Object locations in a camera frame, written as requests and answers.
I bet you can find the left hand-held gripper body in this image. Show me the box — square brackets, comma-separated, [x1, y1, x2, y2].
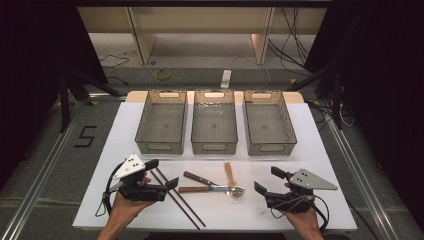
[107, 153, 169, 202]

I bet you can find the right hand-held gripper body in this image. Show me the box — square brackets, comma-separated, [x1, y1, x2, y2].
[264, 168, 339, 214]

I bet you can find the brown-handled metal fork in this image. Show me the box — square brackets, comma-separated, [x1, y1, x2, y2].
[178, 185, 246, 198]

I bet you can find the brown-handled knife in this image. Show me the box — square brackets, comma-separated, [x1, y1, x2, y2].
[182, 170, 234, 194]

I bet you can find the light wooden spoon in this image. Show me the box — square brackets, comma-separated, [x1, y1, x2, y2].
[224, 162, 246, 198]

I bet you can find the dark brown chopstick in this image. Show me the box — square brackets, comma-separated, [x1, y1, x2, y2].
[149, 169, 202, 231]
[155, 167, 207, 228]

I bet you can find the smoky clear plastic bin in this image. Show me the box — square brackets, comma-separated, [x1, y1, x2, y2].
[190, 88, 239, 156]
[242, 89, 298, 157]
[134, 89, 189, 156]

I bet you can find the person's left hand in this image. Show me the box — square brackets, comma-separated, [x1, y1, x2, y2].
[109, 192, 157, 220]

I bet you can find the person's right hand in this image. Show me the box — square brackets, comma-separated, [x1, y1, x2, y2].
[283, 207, 322, 231]

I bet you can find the white table cover sheet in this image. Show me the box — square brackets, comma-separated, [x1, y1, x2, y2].
[72, 101, 358, 232]

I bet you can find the yellow tape roll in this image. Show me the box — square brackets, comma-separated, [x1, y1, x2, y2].
[154, 67, 172, 82]

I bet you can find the black metal stand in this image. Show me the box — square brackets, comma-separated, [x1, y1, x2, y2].
[285, 58, 346, 132]
[57, 68, 125, 134]

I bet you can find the white power strip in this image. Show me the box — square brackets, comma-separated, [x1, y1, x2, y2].
[220, 69, 233, 90]

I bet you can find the dark curtain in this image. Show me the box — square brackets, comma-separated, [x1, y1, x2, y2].
[304, 0, 424, 231]
[0, 0, 109, 188]

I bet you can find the beige wooden shelf unit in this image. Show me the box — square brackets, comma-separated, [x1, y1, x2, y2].
[77, 6, 328, 66]

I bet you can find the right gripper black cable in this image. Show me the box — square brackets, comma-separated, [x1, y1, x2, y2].
[269, 194, 331, 233]

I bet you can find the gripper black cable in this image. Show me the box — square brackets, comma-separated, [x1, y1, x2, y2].
[269, 194, 331, 233]
[94, 162, 125, 218]

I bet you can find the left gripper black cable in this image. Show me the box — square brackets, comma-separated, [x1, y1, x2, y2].
[94, 162, 125, 218]

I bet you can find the aluminium floor rail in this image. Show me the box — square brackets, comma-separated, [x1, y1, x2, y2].
[323, 114, 403, 240]
[0, 108, 83, 240]

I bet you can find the white floor cable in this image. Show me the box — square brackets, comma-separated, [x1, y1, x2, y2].
[229, 54, 272, 91]

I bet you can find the thin black floor cable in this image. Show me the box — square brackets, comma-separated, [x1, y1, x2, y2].
[98, 54, 131, 68]

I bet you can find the bundle of black cables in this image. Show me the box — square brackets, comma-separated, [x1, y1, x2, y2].
[267, 6, 312, 69]

